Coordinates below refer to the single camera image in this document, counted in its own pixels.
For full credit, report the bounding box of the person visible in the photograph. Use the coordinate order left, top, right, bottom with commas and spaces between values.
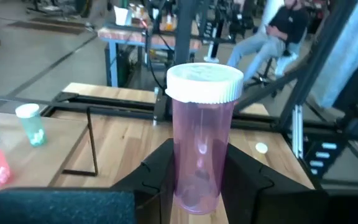
227, 0, 311, 82

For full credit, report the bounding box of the black office chair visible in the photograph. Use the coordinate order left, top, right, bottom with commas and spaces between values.
244, 46, 298, 90

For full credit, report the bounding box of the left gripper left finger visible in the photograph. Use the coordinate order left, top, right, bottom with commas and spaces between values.
111, 138, 176, 224

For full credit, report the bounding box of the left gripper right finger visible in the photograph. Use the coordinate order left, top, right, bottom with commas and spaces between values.
221, 142, 316, 224

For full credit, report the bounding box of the pink medicine bottle white cap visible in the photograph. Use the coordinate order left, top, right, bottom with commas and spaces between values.
165, 62, 245, 215
255, 142, 269, 155

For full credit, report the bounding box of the dark floor mat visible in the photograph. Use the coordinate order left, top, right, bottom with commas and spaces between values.
7, 17, 88, 35

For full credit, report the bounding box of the black aluminium rig frame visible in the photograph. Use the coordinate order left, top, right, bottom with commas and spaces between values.
0, 0, 358, 162

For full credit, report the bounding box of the blue-grey metal table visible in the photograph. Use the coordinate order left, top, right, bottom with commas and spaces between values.
97, 18, 202, 88

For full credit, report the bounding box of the teal medicine bottle white cap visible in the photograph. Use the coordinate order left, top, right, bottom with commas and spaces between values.
14, 103, 48, 147

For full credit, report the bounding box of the white paper bag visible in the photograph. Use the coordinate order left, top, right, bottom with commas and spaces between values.
113, 5, 134, 27

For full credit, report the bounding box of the light blue panel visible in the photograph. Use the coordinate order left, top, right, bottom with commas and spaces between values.
310, 0, 358, 110

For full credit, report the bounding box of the wooden shelf black metal frame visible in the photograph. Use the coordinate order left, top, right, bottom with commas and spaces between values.
0, 107, 99, 200

